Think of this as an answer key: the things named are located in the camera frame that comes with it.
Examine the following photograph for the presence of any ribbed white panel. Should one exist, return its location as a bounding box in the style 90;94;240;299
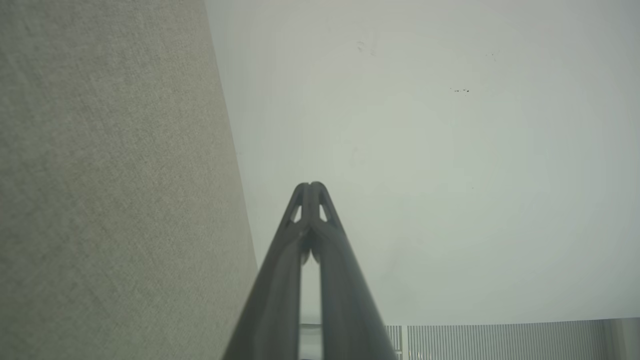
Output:
385;319;608;360

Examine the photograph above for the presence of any grey fabric sofa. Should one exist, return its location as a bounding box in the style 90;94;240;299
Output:
0;0;259;360

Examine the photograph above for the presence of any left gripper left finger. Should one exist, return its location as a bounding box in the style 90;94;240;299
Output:
222;181;313;360

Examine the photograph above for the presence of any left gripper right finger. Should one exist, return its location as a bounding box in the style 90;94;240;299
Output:
310;181;399;360

